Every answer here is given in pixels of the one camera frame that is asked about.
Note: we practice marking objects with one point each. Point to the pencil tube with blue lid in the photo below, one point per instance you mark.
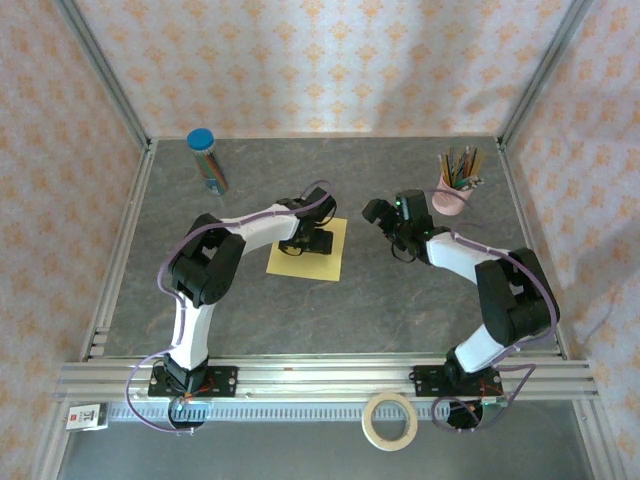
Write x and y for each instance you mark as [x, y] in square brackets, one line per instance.
[212, 170]

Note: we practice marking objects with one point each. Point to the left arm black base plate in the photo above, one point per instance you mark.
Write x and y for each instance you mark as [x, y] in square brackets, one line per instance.
[225, 377]

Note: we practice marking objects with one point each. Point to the aluminium frame post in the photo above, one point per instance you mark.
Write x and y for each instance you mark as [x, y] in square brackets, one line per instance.
[542, 65]
[107, 75]

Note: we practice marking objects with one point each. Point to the bunch of coloured pencils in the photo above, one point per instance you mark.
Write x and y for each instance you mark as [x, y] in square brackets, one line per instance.
[462, 167]

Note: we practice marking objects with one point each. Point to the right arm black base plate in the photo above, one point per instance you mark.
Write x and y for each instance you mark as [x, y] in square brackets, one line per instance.
[425, 380]

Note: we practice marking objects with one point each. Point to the aluminium side rail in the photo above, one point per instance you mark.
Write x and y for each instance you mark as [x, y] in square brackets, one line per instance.
[120, 250]
[535, 260]

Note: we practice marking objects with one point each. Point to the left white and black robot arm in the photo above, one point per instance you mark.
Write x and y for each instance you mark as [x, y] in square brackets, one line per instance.
[260, 227]

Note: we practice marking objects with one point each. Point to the yellow paper sheet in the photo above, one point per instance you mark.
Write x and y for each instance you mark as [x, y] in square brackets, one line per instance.
[320, 267]

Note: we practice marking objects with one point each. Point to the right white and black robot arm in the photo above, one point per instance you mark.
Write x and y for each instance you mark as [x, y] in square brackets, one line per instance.
[450, 255]

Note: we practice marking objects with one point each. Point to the masking tape roll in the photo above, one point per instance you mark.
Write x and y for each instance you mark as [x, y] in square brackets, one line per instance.
[390, 445]

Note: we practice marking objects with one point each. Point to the white card with red mark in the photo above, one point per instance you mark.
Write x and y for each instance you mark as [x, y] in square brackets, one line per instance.
[87, 416]

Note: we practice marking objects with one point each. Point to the pink pencil cup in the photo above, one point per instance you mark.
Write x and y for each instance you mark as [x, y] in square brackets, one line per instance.
[450, 202]

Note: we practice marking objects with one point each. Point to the wide aluminium frame rail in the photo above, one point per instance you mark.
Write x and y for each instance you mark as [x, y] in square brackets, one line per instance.
[325, 375]

